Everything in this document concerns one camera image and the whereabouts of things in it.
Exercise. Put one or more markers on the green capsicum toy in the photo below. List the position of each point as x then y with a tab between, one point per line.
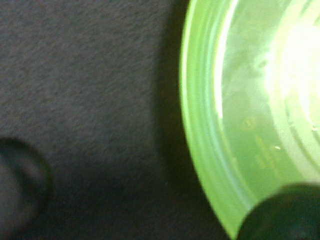
293	213

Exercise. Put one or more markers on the green plastic plate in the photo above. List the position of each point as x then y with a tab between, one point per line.
249	82

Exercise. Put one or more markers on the black tablecloth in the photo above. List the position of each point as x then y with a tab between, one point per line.
93	85

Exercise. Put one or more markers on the metal spoon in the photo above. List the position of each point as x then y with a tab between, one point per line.
26	183

